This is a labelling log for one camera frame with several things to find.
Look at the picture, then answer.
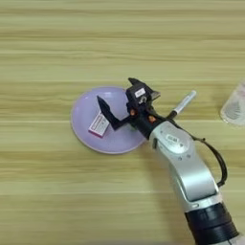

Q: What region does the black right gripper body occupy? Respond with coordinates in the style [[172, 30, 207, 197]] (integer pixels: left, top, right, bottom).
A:
[[127, 101, 167, 140]]

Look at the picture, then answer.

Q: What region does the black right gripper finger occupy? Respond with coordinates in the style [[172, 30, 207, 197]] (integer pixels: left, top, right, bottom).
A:
[[96, 95, 132, 131], [127, 77, 162, 101]]

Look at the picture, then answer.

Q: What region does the small red white card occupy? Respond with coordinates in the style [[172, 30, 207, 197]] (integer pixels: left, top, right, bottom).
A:
[[88, 111, 111, 139]]

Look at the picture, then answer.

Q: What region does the round purple plate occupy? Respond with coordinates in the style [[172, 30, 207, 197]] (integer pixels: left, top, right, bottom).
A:
[[70, 85, 147, 155]]

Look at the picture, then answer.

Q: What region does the silver marker black cap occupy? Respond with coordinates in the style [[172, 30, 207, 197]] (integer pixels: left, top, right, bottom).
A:
[[166, 90, 198, 121]]

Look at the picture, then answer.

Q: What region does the clear bottle red cap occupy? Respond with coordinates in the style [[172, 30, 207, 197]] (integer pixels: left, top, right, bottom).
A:
[[219, 80, 245, 127]]

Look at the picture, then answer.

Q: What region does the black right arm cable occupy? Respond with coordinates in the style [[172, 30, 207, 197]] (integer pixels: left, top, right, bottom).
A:
[[190, 135, 229, 189]]

